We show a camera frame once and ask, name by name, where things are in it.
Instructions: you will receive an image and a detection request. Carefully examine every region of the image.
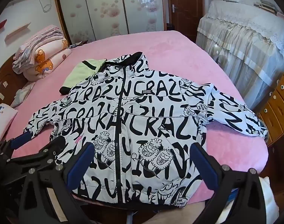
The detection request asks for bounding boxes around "white cloth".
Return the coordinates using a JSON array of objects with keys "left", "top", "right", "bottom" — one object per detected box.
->
[{"left": 259, "top": 176, "right": 279, "bottom": 224}]

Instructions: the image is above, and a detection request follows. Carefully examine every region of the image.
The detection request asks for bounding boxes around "floral sliding door wardrobe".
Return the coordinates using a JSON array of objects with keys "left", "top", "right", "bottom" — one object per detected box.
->
[{"left": 52, "top": 0, "right": 170, "bottom": 45}]

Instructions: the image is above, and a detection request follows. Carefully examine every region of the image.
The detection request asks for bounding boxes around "black and white printed jacket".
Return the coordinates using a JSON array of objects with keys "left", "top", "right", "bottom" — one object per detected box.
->
[{"left": 24, "top": 51, "right": 267, "bottom": 204}]

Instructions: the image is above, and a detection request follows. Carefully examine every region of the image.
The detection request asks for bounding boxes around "wooden wall shelf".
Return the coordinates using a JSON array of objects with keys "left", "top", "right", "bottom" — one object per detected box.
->
[{"left": 4, "top": 23, "right": 31, "bottom": 43}]

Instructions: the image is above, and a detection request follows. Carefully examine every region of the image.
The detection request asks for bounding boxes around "folded bear print quilt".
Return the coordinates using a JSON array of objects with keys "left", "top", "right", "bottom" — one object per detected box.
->
[{"left": 27, "top": 36, "right": 73, "bottom": 83}]

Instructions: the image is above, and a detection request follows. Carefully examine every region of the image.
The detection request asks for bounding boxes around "brown wooden headboard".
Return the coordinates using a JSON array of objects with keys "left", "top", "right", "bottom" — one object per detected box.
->
[{"left": 0, "top": 54, "right": 29, "bottom": 103}]

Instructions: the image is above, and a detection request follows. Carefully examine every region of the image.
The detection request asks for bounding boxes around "folded pink striped quilt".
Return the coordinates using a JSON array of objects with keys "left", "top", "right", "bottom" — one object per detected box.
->
[{"left": 12, "top": 25, "right": 64, "bottom": 74}]

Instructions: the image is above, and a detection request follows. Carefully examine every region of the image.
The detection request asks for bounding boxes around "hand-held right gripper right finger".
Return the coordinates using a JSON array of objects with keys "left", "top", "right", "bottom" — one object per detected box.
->
[{"left": 190, "top": 142, "right": 269, "bottom": 224}]

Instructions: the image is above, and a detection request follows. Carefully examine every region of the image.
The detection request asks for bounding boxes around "wooden drawer cabinet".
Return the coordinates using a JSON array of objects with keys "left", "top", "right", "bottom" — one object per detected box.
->
[{"left": 259, "top": 72, "right": 284, "bottom": 148}]

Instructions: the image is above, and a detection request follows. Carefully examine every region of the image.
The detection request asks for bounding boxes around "dark wooden nightstand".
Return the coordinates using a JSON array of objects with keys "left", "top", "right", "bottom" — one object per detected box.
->
[{"left": 69, "top": 41, "right": 88, "bottom": 50}]

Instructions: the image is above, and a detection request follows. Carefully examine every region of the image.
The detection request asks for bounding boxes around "stack of books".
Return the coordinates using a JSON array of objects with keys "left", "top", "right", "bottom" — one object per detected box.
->
[{"left": 253, "top": 0, "right": 279, "bottom": 13}]

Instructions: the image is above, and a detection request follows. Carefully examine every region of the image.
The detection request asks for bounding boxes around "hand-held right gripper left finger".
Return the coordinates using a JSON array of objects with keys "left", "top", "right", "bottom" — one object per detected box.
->
[{"left": 22, "top": 142, "right": 96, "bottom": 224}]

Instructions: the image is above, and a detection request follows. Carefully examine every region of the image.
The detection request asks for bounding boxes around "pale crumpled cloth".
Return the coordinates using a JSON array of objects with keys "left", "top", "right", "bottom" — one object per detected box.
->
[{"left": 10, "top": 82, "right": 36, "bottom": 109}]

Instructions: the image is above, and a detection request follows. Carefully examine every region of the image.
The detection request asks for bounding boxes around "pink bed blanket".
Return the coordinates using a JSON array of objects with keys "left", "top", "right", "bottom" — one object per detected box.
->
[{"left": 0, "top": 30, "right": 270, "bottom": 224}]

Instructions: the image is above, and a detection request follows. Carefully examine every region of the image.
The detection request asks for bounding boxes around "light green garment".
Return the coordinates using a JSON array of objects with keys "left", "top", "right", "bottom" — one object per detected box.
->
[{"left": 60, "top": 59, "right": 107, "bottom": 96}]

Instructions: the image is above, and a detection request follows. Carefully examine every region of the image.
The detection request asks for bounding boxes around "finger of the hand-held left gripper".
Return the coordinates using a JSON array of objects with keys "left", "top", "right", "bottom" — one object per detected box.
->
[
  {"left": 2, "top": 142, "right": 62, "bottom": 185},
  {"left": 0, "top": 133, "right": 32, "bottom": 162}
]

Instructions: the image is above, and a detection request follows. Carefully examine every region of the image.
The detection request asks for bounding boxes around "white air conditioner cable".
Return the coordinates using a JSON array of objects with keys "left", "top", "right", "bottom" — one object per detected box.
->
[{"left": 40, "top": 0, "right": 53, "bottom": 13}]

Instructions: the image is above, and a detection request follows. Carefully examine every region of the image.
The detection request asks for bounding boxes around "brown wooden door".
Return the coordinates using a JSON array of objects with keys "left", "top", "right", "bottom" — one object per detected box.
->
[{"left": 166, "top": 0, "right": 205, "bottom": 43}]

